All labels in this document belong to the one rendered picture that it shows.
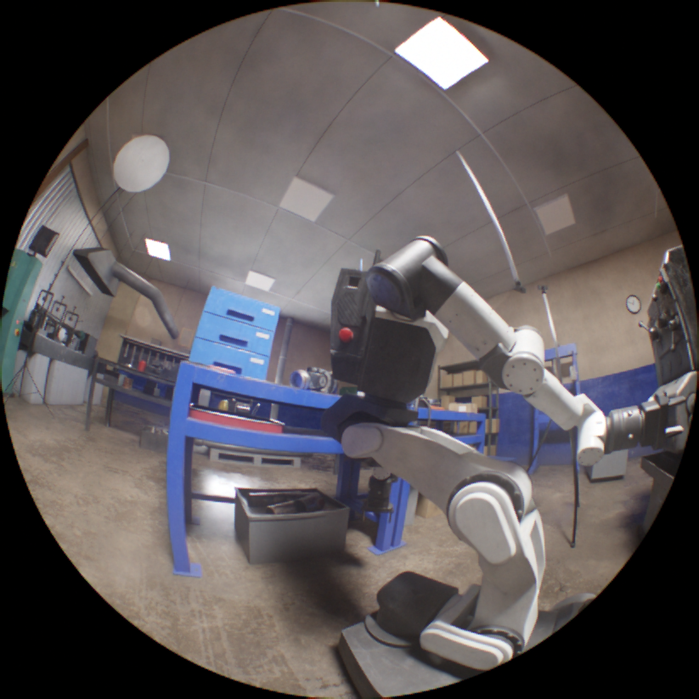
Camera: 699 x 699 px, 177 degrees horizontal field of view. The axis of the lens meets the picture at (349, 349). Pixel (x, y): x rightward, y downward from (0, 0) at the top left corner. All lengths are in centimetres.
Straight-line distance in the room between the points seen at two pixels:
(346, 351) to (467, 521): 43
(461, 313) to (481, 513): 33
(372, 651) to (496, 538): 44
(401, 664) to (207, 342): 124
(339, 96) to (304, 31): 85
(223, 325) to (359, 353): 70
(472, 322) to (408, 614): 63
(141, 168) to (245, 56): 161
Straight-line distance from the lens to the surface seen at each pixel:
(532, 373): 41
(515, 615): 55
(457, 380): 467
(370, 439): 52
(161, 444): 286
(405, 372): 51
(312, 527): 120
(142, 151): 329
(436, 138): 282
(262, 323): 109
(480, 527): 40
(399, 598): 63
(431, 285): 41
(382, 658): 70
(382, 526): 135
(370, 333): 51
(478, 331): 41
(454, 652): 60
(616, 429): 56
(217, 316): 108
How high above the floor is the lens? 76
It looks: 18 degrees up
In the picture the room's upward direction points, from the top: 6 degrees clockwise
